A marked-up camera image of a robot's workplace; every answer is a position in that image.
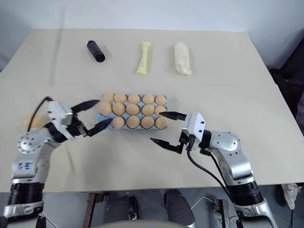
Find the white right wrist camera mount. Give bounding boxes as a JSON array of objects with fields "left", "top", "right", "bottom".
[{"left": 181, "top": 112, "right": 207, "bottom": 151}]

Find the blue egg carton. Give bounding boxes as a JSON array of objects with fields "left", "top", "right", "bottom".
[{"left": 95, "top": 93, "right": 170, "bottom": 132}]

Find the dark rounded shape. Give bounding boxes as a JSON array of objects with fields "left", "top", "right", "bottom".
[
  {"left": 104, "top": 190, "right": 140, "bottom": 222},
  {"left": 164, "top": 189, "right": 197, "bottom": 228}
]

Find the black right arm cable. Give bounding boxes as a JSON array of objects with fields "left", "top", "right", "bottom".
[
  {"left": 186, "top": 141, "right": 235, "bottom": 202},
  {"left": 204, "top": 149, "right": 230, "bottom": 190}
]

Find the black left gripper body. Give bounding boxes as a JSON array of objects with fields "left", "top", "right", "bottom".
[{"left": 66, "top": 110, "right": 88, "bottom": 141}]

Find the tan egg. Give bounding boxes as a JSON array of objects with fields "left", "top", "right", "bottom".
[
  {"left": 97, "top": 101, "right": 113, "bottom": 117},
  {"left": 154, "top": 95, "right": 167, "bottom": 106},
  {"left": 140, "top": 116, "right": 155, "bottom": 130},
  {"left": 154, "top": 117, "right": 169, "bottom": 131},
  {"left": 126, "top": 115, "right": 141, "bottom": 130},
  {"left": 111, "top": 116, "right": 125, "bottom": 130},
  {"left": 125, "top": 104, "right": 140, "bottom": 116},
  {"left": 22, "top": 114, "right": 46, "bottom": 131},
  {"left": 114, "top": 93, "right": 128, "bottom": 104},
  {"left": 142, "top": 94, "right": 155, "bottom": 105},
  {"left": 141, "top": 104, "right": 155, "bottom": 117},
  {"left": 102, "top": 92, "right": 115, "bottom": 103},
  {"left": 127, "top": 94, "right": 141, "bottom": 105},
  {"left": 112, "top": 102, "right": 126, "bottom": 116},
  {"left": 154, "top": 104, "right": 168, "bottom": 117}
]

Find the rusty metal table leg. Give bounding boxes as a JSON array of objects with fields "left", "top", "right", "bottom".
[
  {"left": 214, "top": 199, "right": 239, "bottom": 228},
  {"left": 83, "top": 192, "right": 110, "bottom": 228}
]

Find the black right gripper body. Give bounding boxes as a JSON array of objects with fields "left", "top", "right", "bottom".
[{"left": 177, "top": 129, "right": 192, "bottom": 155}]

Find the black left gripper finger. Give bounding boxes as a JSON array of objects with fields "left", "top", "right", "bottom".
[
  {"left": 81, "top": 118, "right": 113, "bottom": 139},
  {"left": 70, "top": 99, "right": 101, "bottom": 114}
]

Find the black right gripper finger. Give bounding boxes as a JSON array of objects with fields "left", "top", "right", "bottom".
[
  {"left": 150, "top": 137, "right": 181, "bottom": 154},
  {"left": 158, "top": 111, "right": 187, "bottom": 123}
]

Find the slim pale yellow packet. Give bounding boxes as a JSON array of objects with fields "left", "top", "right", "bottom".
[{"left": 135, "top": 41, "right": 152, "bottom": 76}]

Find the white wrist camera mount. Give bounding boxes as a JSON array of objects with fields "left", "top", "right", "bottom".
[
  {"left": 181, "top": 112, "right": 207, "bottom": 151},
  {"left": 46, "top": 101, "right": 74, "bottom": 140}
]

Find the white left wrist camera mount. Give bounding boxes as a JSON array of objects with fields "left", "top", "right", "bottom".
[{"left": 46, "top": 101, "right": 74, "bottom": 140}]

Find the grey robot torso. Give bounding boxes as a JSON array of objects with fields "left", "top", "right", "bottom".
[{"left": 113, "top": 218, "right": 182, "bottom": 228}]

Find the white sneaker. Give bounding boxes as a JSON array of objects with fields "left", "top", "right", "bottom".
[{"left": 282, "top": 182, "right": 299, "bottom": 210}]

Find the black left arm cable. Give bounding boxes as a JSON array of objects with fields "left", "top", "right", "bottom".
[{"left": 26, "top": 96, "right": 54, "bottom": 132}]

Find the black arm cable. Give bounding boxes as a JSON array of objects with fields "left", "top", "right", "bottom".
[
  {"left": 186, "top": 141, "right": 235, "bottom": 202},
  {"left": 26, "top": 96, "right": 54, "bottom": 132},
  {"left": 204, "top": 149, "right": 230, "bottom": 190}
]

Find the black cylindrical bottle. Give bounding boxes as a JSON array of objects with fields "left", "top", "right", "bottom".
[{"left": 86, "top": 40, "right": 106, "bottom": 63}]

